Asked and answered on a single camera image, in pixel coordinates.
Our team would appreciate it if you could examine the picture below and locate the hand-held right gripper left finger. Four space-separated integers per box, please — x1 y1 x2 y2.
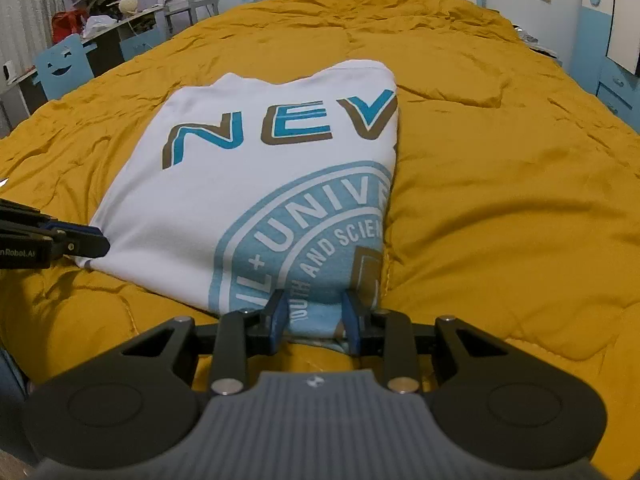
120 292 288 395

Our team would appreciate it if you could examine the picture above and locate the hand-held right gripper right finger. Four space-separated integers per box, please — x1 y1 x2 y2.
343 290 507 394

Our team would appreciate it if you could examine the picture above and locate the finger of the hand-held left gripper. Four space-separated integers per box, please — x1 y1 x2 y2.
0 198 59 229
42 223 111 260

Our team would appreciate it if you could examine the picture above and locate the white printed t-shirt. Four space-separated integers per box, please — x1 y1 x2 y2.
75 59 401 356

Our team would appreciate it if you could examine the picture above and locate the blue smiley-face chair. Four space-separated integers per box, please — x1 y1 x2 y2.
34 34 99 104

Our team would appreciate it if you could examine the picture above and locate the dark desk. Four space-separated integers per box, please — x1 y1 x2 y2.
0 6 167 128

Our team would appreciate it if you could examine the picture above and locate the red bag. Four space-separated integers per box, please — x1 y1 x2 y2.
52 9 89 44

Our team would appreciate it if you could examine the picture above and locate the white plastic bag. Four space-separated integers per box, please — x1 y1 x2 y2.
84 14 119 37

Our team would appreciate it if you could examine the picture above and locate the yellow quilted blanket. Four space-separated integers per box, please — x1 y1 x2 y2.
0 0 640 397

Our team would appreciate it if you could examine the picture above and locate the white chair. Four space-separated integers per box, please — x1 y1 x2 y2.
163 0 222 37

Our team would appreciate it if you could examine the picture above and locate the blue wardrobe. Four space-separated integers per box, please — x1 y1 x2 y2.
570 0 640 133

